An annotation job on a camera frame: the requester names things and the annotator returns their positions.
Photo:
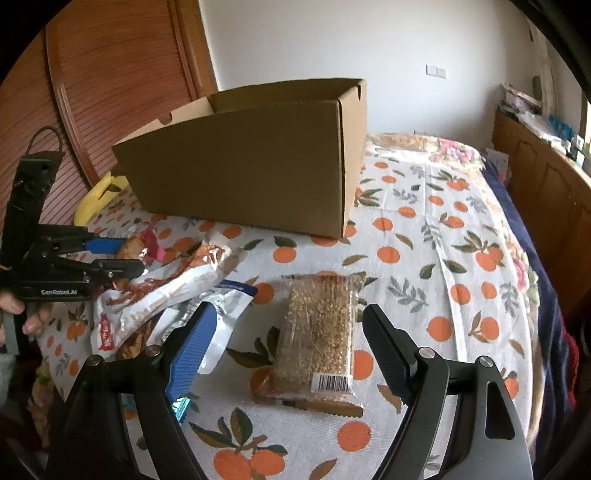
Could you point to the floral blanket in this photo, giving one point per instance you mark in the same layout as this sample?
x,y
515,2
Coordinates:
x,y
455,152

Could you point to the person's left hand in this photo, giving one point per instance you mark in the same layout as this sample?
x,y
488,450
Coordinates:
x,y
34,323

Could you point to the pink-lidded jelly cup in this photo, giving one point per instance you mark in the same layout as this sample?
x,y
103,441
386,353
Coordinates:
x,y
138,249

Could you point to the teal foil wrapper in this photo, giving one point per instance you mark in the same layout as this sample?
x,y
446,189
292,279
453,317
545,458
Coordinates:
x,y
182,410

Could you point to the red cloth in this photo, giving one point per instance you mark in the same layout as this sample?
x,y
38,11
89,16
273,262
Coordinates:
x,y
571,364

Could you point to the yellow plush toy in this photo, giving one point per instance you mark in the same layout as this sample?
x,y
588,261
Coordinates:
x,y
99,198

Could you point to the wooden louvered wardrobe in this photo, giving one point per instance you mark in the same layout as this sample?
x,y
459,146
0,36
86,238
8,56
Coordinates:
x,y
115,69

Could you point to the wooden cabinet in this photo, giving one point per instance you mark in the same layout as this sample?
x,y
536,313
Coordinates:
x,y
545,184

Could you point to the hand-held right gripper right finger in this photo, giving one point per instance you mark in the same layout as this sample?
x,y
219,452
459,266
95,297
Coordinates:
x,y
385,355

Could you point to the white wall switch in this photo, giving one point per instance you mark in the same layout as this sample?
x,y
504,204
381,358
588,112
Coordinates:
x,y
436,70

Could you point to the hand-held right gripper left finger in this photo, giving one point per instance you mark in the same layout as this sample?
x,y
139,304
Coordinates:
x,y
194,350

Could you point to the white packet with red label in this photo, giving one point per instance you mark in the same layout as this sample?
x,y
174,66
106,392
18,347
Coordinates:
x,y
124,309

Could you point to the white paper sheet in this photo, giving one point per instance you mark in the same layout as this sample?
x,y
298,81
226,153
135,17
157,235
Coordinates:
x,y
496,161

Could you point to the silver packet with blue stripe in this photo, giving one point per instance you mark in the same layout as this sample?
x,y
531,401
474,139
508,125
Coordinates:
x,y
226,314

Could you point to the clutter on cabinet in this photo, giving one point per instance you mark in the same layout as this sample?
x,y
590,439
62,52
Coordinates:
x,y
521,104

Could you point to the clear grain bar packet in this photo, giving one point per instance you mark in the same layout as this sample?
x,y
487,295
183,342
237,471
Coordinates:
x,y
318,323

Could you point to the brown cardboard box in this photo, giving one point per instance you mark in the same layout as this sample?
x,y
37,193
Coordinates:
x,y
240,175

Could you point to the orange fruit print cloth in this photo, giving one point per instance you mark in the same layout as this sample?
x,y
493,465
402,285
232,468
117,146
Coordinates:
x,y
415,277

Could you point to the dark blue blanket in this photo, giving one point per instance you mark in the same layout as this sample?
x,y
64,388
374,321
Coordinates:
x,y
545,286

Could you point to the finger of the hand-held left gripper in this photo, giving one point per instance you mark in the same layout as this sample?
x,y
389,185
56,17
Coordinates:
x,y
120,269
108,245

